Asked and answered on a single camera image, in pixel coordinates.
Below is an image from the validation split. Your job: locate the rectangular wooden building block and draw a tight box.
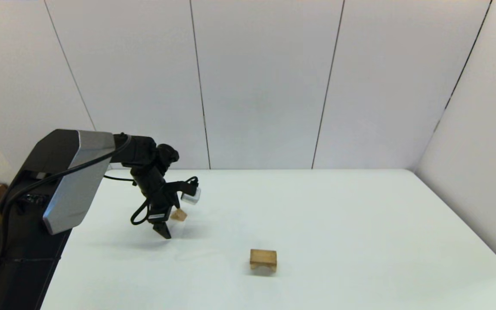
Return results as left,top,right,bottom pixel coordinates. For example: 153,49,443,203
250,249,277,265

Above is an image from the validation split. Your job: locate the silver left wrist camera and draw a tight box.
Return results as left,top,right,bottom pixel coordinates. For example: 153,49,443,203
181,184,202,205

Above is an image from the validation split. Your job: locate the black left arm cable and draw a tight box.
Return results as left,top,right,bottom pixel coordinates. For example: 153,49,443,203
0,133,199,263

